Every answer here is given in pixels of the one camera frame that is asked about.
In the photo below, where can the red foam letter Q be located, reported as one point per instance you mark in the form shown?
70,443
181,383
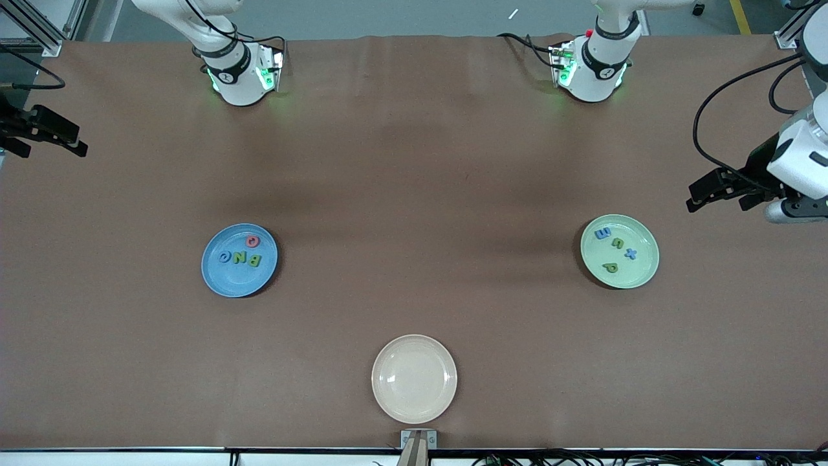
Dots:
248,241

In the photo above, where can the brown table mat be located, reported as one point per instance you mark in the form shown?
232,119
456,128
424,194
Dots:
414,162

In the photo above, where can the blue foam letter x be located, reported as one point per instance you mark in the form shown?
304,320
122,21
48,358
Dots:
631,254

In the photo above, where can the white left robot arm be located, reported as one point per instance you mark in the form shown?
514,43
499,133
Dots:
601,65

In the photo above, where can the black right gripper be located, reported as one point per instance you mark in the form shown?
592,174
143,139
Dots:
14,124

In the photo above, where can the cream plate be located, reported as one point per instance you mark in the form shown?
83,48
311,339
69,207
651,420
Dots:
414,378

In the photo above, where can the green foam letter B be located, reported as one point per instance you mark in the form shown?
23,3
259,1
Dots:
255,260

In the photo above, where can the green foam letter N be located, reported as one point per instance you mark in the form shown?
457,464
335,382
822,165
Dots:
239,257

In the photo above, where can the blue foam letter m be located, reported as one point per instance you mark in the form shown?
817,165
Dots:
603,233

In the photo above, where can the grey camera pole bracket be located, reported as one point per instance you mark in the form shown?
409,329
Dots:
418,446

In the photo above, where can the green foam letter p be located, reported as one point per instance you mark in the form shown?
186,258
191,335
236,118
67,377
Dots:
612,267

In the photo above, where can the small black floor object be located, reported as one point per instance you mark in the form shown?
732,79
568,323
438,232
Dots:
697,9

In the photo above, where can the green plate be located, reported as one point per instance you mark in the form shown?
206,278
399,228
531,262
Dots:
614,275

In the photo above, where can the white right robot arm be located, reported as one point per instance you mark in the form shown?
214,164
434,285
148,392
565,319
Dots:
236,77

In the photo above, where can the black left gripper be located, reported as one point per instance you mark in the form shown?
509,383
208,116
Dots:
761,162

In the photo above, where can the blue plate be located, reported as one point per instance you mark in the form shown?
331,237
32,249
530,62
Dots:
223,278

